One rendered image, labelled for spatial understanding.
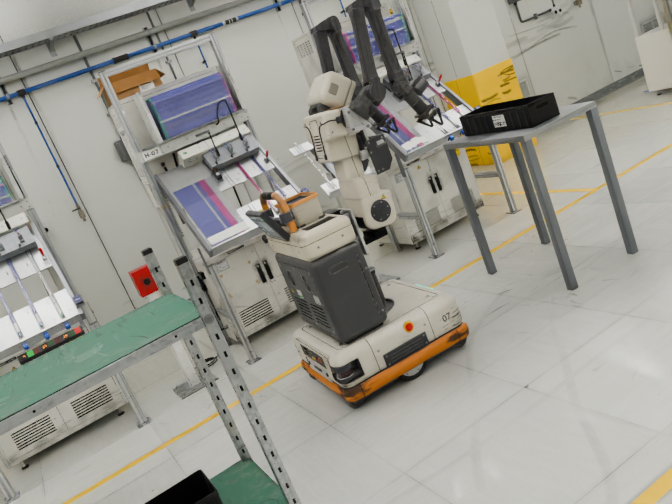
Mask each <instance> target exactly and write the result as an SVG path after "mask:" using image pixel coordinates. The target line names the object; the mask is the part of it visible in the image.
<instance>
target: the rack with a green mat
mask: <svg viewBox="0 0 672 504"><path fill-rule="evenodd" d="M141 254H142V256H143V258H144V260H145V262H146V264H147V266H148V268H149V270H150V272H151V274H152V277H153V279H154V281H155V283H156V285H157V287H158V289H159V291H160V293H161V295H162V296H161V297H159V298H157V299H155V300H153V301H151V302H149V303H147V304H145V305H143V306H141V307H139V308H137V309H135V310H133V311H131V312H129V313H127V314H125V315H123V316H121V317H119V318H117V319H115V320H113V321H111V322H109V323H107V324H105V325H103V326H101V327H99V328H96V329H94V330H92V331H90V332H88V333H86V334H84V335H82V336H80V337H78V338H76V339H74V340H72V341H70V342H68V343H66V344H64V345H62V346H60V347H58V348H56V349H54V350H52V351H50V352H48V353H46V354H44V355H42V356H40V357H38V358H36V359H34V360H32V361H30V362H28V363H26V364H24V365H22V366H20V367H18V368H16V369H14V370H12V371H10V372H8V373H6V374H4V375H2V376H0V436H1V435H3V434H5V433H7V432H9V431H10V430H12V429H14V428H16V427H18V426H20V425H22V424H24V423H25V422H27V421H29V420H31V419H33V418H35V417H37V416H39V415H40V414H42V413H44V412H46V411H48V410H50V409H52V408H54V407H56V406H57V405H59V404H61V403H63V402H65V401H67V400H69V399H71V398H72V397H74V396H76V395H78V394H80V393H82V392H84V391H86V390H87V389H89V388H91V387H93V386H95V385H97V384H99V383H101V382H102V381H104V380H106V379H108V378H110V377H112V376H114V375H116V374H118V373H119V372H121V371H123V370H125V369H127V368H129V367H131V366H133V365H134V364H136V363H138V362H140V361H142V360H144V359H146V358H148V357H149V356H151V355H153V354H155V353H157V352H159V351H161V350H163V349H165V348H166V347H168V346H170V345H172V344H174V343H176V342H178V341H180V340H181V339H183V341H184V343H185V345H186V347H187V349H188V351H189V353H190V355H191V357H192V359H193V362H194V364H195V366H196V368H197V370H198V372H199V374H200V376H201V378H202V380H203V382H204V384H205V386H206V389H207V391H208V393H209V395H210V397H211V399H212V401H213V403H214V405H215V407H216V409H217V411H218V413H219V415H220V418H221V420H222V422H223V424H224V426H225V428H226V430H227V432H228V434H229V436H230V438H231V440H232V442H233V444H234V447H235V449H236V451H237V453H238V455H239V457H240V459H241V460H240V461H238V462H236V463H235V464H233V465H232V466H230V467H228V468H227V469H225V470H224V471H222V472H221V473H219V474H217V475H216V476H214V477H213V478H211V479H209V480H210V481H211V482H212V484H213V485H214V486H215V487H216V489H217V491H218V493H219V497H220V499H221V501H222V503H223V504H302V503H301V501H300V499H299V497H298V495H297V493H296V490H295V488H294V486H293V484H292V482H291V480H290V478H289V475H288V473H287V471H286V469H285V467H284V465H283V463H282V460H281V458H280V456H279V454H278V452H277V450H276V447H275V445H274V443H273V441H272V439H271V437H270V435H269V432H268V430H267V428H266V426H265V424H264V422H263V420H262V417H261V415H260V413H259V411H258V409H257V407H256V405H255V402H254V400H253V398H252V396H251V394H250V392H249V389H248V387H247V385H246V383H245V381H244V379H243V377H242V374H241V372H240V370H239V368H238V366H237V364H236V362H235V359H234V357H233V355H232V353H231V351H230V349H229V346H228V344H227V342H226V340H225V338H224V336H223V334H222V331H221V329H220V327H219V325H218V323H217V321H216V318H215V316H214V314H213V312H212V310H211V308H210V306H209V304H208V301H207V299H206V297H205V295H204V293H203V291H202V288H201V286H200V284H199V282H198V280H197V278H196V276H195V273H194V271H193V269H192V267H191V265H190V263H189V261H188V258H187V256H185V255H182V256H180V257H178V258H176V259H174V260H173V262H174V264H175V267H176V269H177V271H178V273H179V275H180V277H181V279H182V281H183V283H184V286H185V288H186V290H187V292H188V294H189V296H190V298H191V300H192V302H191V301H188V300H186V299H184V298H182V297H180V296H178V295H176V294H173V292H172V290H171V288H170V286H169V284H168V281H167V279H166V277H165V275H164V273H163V271H162V269H161V267H160V265H159V263H158V261H157V258H156V256H155V254H154V252H153V250H152V248H150V247H149V248H146V249H144V250H142V251H141ZM202 328H205V330H206V332H207V334H208V337H209V339H210V341H211V343H212V345H213V347H214V349H215V351H216V353H217V356H218V358H219V360H220V362H221V364H222V366H223V368H224V370H225V373H226V375H227V377H228V379H229V381H230V383H231V385H232V387H233V390H234V392H235V394H236V396H237V398H238V400H239V402H240V404H241V407H242V409H243V411H244V413H245V415H246V417H247V419H248V421H249V423H250V426H251V428H252V430H253V432H254V434H255V436H256V438H257V440H258V443H259V445H260V447H261V449H262V451H263V453H264V455H265V457H266V460H267V462H268V464H269V466H270V468H271V470H272V472H273V474H274V477H275V479H276V481H277V482H276V481H275V480H274V479H273V478H272V477H271V476H270V475H269V474H268V473H267V472H266V471H265V470H264V469H262V468H261V467H260V466H259V465H258V464H257V463H256V462H255V461H254V460H253V459H252V457H251V455H250V453H249V451H248V449H247V447H246V445H245V443H244V441H243V439H242V437H241V434H240V432H239V430H238V428H237V426H236V424H235V422H234V420H233V418H232V416H231V413H230V411H229V409H228V407H227V405H226V403H225V401H224V399H223V397H222V395H221V393H220V390H219V388H218V386H217V384H216V382H215V380H214V378H213V376H212V374H211V372H210V369H209V367H208V365H207V363H206V361H205V359H204V357H203V355H202V353H201V351H200V349H199V346H198V344H197V342H196V340H195V338H194V336H193V333H195V332H196V331H198V330H200V329H202Z"/></svg>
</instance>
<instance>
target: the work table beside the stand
mask: <svg viewBox="0 0 672 504"><path fill-rule="evenodd" d="M558 109H559V112H560V115H558V116H556V117H554V118H552V119H550V120H548V121H546V122H543V123H541V124H539V125H537V126H535V127H533V128H526V129H518V130H511V131H503V132H495V133H488V134H480V135H473V136H465V135H463V136H461V137H459V138H457V139H455V140H452V141H450V142H448V143H446V144H444V145H443V147H444V149H445V152H446V155H447V158H448V161H449V164H450V166H451V169H452V172H453V175H454V178H455V181H456V184H457V186H458V189H459V192H460V195H461V198H462V201H463V204H464V206H465V209H466V212H467V215H468V218H469V221H470V223H471V226H472V229H473V232H474V235H475V238H476V241H477V243H478V246H479V249H480V252H481V255H482V258H483V261H484V263H485V266H486V269H487V272H488V274H491V275H493V274H495V273H496V272H497V269H496V266H495V263H494V261H493V258H492V255H491V252H490V249H489V246H488V243H487V240H486V237H485V235H484V232H483V229H482V226H481V223H480V220H479V217H478V214H477V212H476V209H475V206H474V203H473V200H472V197H471V194H470V191H469V188H468V186H467V183H466V180H465V177H464V174H463V171H462V168H461V165H460V163H459V160H458V157H457V154H456V151H455V149H459V148H468V147H478V146H488V145H498V144H507V143H509V146H510V149H511V152H512V155H513V158H514V161H515V164H516V167H517V170H518V173H519V176H520V180H521V183H522V186H523V189H524V192H525V195H526V198H527V201H528V204H529V207H530V210H531V213H532V216H533V219H534V222H535V226H536V229H537V232H538V235H539V238H540V241H541V244H544V245H546V244H548V243H550V242H551V241H552V244H553V247H554V250H555V253H556V256H557V259H558V262H559V265H560V269H561V272H562V275H563V278H564V281H565V284H566V287H567V290H571V291H573V290H575V289H577V288H578V287H579V286H578V283H577V280H576V277H575V274H574V271H573V267H572V264H571V261H570V258H569V255H568V252H567V248H566V245H565V242H564V239H563V236H562V233H561V230H560V226H559V223H558V220H557V217H556V214H555V211H554V207H553V204H552V201H551V198H550V195H549V192H548V189H547V185H546V182H545V179H544V176H543V173H542V170H541V166H540V163H539V160H538V157H537V154H536V151H535V147H534V144H533V141H532V138H534V137H536V136H538V135H540V134H542V133H544V132H546V131H548V130H550V129H552V128H554V127H556V126H558V125H560V124H562V123H564V122H566V121H568V120H570V119H572V118H574V117H576V116H578V115H580V114H583V113H585V112H586V116H587V119H588V122H589V126H590V129H591V133H592V136H593V139H594V143H595V146H596V150H597V153H598V156H599V160H600V163H601V167H602V170H603V173H604V177H605V180H606V184H607V187H608V190H609V194H610V197H611V201H612V204H613V207H614V211H615V214H616V218H617V221H618V224H619V228H620V231H621V235H622V238H623V241H624V245H625V248H626V252H627V254H632V255H633V254H635V253H637V252H638V247H637V244H636V240H635V237H634V233H633V230H632V227H631V223H630V220H629V216H628V213H627V209H626V206H625V202H624V199H623V195H622V192H621V189H620V185H619V182H618V178H617V175H616V171H615V168H614V164H613V161H612V157H611V154H610V151H609V147H608V144H607V140H606V137H605V133H604V130H603V126H602V123H601V119H600V116H599V112H598V109H597V106H596V102H595V101H590V102H584V103H578V104H572V105H566V106H560V107H558ZM519 142H520V144H521V147H522V150H523V154H524V157H525V160H526V163H527V166H528V169H529V172H530V175H531V178H532V182H533V185H534V188H535V191H536V194H537V197H538V200H539V203H540V206H541V209H542V213H543V216H544V219H545V222H546V225H547V228H548V231H549V234H550V237H551V241H550V238H549V235H548V232H547V229H546V225H545V222H544V219H543V216H542V213H541V210H540V207H539V204H538V201H537V198H536V194H535V191H534V188H533V185H532V182H531V179H530V176H529V173H528V170H527V167H526V163H525V160H524V157H523V154H522V151H521V148H520V145H519Z"/></svg>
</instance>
